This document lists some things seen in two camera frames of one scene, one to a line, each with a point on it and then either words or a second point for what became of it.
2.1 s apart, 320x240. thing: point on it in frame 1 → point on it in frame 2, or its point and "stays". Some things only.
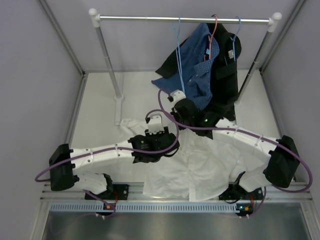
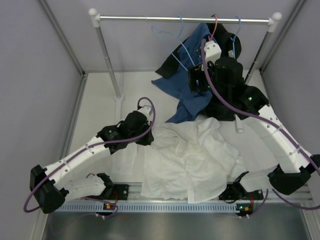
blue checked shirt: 190,75 stays
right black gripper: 175,112 → 196,74
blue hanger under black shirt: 233,39 stays
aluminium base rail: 300,192 stays
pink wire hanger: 210,38 stays
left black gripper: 150,136 → 147,140
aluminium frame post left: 66,45 stays
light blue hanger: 178,53 → 178,39
